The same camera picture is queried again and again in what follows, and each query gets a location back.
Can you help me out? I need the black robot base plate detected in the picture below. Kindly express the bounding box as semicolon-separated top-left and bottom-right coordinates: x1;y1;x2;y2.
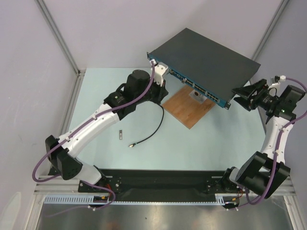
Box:
49;168;250;202

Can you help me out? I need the blue black network switch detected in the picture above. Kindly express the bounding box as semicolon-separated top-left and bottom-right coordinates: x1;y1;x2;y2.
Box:
147;28;260;109

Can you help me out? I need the white slotted cable duct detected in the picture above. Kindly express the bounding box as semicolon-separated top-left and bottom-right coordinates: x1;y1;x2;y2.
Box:
44;194;238;206

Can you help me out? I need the brown wooden board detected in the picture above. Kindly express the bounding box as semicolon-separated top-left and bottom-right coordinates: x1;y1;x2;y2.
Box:
162;86;216;129

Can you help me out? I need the black cable with plug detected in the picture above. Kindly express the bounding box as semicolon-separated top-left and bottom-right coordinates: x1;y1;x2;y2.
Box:
129;103;165;150

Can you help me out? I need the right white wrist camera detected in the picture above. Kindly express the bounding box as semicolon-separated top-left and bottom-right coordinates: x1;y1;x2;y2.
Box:
268;75;286;93

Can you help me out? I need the left aluminium frame post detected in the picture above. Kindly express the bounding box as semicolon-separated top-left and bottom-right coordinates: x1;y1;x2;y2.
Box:
35;0;86;77

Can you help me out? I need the metal switch stand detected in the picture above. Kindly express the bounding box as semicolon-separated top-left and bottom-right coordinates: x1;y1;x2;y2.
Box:
189;90;207;104

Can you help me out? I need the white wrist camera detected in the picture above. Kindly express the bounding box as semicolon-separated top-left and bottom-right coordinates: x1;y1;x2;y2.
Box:
150;59;169;87
268;75;286;93

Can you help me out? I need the aluminium frame post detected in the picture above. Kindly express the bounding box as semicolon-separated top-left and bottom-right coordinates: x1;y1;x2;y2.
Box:
251;0;291;61
35;0;86;77

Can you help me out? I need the right aluminium frame post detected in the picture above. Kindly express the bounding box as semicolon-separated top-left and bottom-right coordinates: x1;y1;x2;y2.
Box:
251;0;291;61

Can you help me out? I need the aluminium frame rail front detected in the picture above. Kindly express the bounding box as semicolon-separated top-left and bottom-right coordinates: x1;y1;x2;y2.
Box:
34;177;296;196

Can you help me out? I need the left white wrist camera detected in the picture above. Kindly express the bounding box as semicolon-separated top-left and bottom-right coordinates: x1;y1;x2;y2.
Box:
150;59;169;87

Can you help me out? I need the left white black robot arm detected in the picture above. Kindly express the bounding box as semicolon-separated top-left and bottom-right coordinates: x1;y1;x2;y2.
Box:
45;65;168;192

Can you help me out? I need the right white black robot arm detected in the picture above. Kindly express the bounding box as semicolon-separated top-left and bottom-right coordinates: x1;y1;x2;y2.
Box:
221;75;307;205

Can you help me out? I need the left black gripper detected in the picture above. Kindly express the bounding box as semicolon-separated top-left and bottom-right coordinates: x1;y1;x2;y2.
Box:
134;75;168;104

